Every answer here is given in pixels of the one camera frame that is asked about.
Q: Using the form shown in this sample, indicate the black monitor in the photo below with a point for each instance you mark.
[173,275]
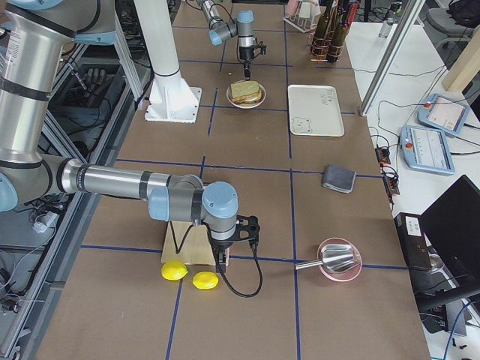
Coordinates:
[451,224]

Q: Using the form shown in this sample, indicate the white wire cup rack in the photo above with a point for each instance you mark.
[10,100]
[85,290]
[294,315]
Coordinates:
[306,17]

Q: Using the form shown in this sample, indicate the bread slice under egg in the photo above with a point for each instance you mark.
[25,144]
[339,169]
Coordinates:
[251,99]

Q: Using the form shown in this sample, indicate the cream bear tray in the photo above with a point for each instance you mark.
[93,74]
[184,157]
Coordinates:
[314,111]

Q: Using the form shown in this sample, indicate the whole yellow lemon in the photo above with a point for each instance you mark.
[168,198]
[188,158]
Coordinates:
[173,270]

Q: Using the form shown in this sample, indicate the aluminium frame post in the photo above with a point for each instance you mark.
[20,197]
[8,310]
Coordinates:
[407,20]

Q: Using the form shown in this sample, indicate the light pink cup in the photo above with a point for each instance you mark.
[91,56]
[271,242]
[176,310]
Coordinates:
[291,7]

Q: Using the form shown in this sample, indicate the grey folded cloth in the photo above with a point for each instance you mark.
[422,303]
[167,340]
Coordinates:
[338,179]

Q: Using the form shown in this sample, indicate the blue teach pendant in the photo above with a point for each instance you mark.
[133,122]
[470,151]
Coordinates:
[426,149]
[444,113]

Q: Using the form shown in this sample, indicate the copper wire bottle rack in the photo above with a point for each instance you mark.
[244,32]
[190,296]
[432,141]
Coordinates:
[323,49]

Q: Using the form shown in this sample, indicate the white round plate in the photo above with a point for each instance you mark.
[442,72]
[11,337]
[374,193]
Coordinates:
[246,106]

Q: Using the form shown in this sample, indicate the metal scoop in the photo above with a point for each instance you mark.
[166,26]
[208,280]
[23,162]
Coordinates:
[334,258]

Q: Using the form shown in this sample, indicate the bread slice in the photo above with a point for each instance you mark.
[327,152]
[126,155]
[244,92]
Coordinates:
[244,88]
[251,99]

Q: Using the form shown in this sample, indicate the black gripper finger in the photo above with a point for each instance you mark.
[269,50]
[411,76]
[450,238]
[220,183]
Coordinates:
[221,259]
[247,70]

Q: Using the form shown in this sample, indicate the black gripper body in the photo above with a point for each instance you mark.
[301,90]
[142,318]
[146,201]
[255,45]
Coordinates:
[222,245]
[246,55]

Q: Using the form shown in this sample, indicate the pink bowl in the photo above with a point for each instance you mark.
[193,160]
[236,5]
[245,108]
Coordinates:
[348,275]

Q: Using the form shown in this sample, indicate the dark green wine bottle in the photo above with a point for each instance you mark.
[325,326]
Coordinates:
[347,12]
[327,19]

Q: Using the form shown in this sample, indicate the yellow lemon half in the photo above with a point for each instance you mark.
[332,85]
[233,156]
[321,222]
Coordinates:
[205,280]

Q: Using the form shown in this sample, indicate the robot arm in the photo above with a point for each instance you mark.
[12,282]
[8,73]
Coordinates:
[242,28]
[40,31]

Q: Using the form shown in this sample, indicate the wooden cutting board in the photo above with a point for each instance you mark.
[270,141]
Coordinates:
[196,249]

